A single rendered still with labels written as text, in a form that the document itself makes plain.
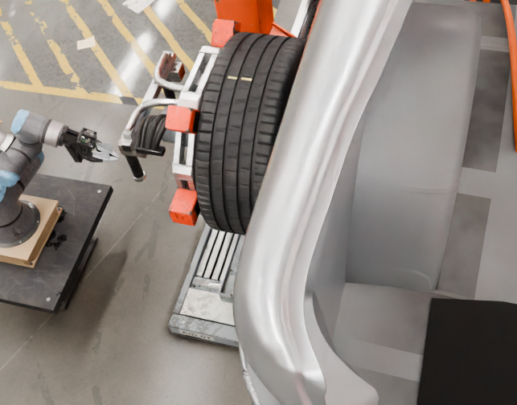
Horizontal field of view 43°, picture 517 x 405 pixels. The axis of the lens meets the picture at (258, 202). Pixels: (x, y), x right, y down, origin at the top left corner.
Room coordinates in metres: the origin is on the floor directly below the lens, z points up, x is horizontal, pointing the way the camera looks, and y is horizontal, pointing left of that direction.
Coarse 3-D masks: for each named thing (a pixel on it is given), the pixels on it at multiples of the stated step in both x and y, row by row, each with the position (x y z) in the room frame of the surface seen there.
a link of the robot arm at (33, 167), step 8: (0, 136) 1.78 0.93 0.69; (8, 136) 1.80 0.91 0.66; (16, 136) 1.83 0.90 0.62; (0, 144) 1.75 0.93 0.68; (8, 144) 1.75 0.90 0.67; (32, 160) 1.73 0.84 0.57; (40, 160) 1.75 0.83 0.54; (32, 168) 1.71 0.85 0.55; (24, 176) 1.66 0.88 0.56; (32, 176) 1.69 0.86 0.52; (24, 184) 1.64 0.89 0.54
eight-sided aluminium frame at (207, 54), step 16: (208, 48) 1.56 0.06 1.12; (208, 64) 1.49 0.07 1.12; (192, 80) 1.44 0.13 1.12; (192, 96) 1.37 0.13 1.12; (176, 144) 1.28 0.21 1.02; (192, 144) 1.27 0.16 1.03; (176, 160) 1.25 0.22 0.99; (192, 160) 1.24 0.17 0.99; (176, 176) 1.23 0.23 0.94; (192, 176) 1.21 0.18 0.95
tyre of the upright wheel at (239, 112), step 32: (224, 64) 1.41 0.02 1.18; (256, 64) 1.39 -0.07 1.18; (288, 64) 1.37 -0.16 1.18; (224, 96) 1.31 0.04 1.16; (256, 96) 1.28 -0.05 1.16; (288, 96) 1.30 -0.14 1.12; (224, 128) 1.23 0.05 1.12; (256, 128) 1.21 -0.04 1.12; (224, 160) 1.17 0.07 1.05; (256, 160) 1.14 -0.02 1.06; (224, 192) 1.12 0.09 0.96; (256, 192) 1.09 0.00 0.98; (224, 224) 1.11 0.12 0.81
